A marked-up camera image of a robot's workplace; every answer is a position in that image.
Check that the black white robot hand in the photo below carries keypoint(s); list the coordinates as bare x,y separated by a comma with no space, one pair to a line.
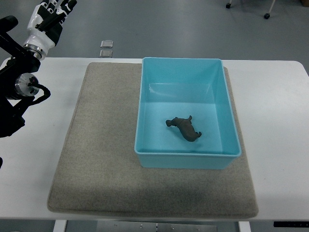
46,25

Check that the metal table frame bar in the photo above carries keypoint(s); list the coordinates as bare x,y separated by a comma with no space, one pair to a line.
125,226

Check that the grey felt mat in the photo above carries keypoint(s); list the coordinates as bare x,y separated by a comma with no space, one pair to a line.
99,173

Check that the black table control panel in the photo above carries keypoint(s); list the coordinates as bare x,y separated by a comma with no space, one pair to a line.
291,224

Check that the upper floor socket plate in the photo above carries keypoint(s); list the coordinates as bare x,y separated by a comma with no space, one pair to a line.
106,44

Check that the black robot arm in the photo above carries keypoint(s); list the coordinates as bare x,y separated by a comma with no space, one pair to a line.
19,88

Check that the brown hippo toy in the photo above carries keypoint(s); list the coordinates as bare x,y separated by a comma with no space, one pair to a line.
185,127

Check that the lower floor socket plate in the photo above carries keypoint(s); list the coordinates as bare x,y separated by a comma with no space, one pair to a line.
105,53

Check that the blue plastic box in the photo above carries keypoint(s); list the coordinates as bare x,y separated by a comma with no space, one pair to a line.
180,87

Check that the floor socket plate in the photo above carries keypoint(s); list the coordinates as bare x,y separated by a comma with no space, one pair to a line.
106,44
105,53

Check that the right black caster wheel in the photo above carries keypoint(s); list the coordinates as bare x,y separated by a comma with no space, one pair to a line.
266,16

